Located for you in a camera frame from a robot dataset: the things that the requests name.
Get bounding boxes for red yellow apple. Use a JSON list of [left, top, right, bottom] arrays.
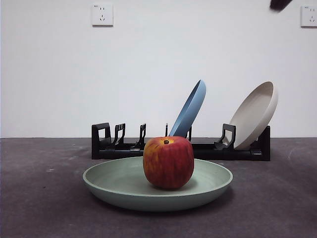
[[143, 135, 195, 190]]

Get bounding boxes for green plate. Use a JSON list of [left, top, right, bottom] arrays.
[[82, 156, 234, 212]]

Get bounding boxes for cream plate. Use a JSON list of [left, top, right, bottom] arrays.
[[224, 81, 279, 151]]

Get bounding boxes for blue plate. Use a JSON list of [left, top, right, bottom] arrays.
[[168, 79, 207, 138]]

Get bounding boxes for black plate rack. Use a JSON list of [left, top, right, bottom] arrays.
[[91, 122, 271, 162]]

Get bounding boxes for white wall socket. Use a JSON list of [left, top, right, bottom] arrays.
[[92, 3, 114, 27], [300, 5, 317, 28]]

